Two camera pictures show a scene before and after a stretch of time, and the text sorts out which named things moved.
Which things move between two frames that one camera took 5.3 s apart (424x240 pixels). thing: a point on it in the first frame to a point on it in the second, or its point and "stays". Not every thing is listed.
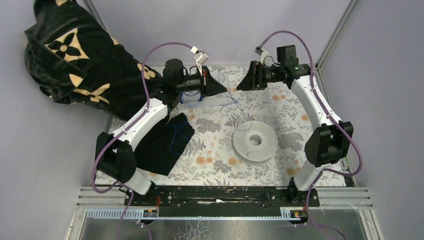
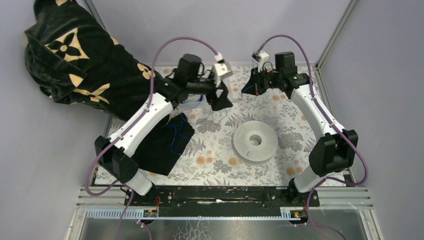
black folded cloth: (158, 150) stays
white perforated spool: (252, 155) stays
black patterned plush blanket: (70, 56) stays
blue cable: (179, 146) to (197, 110)
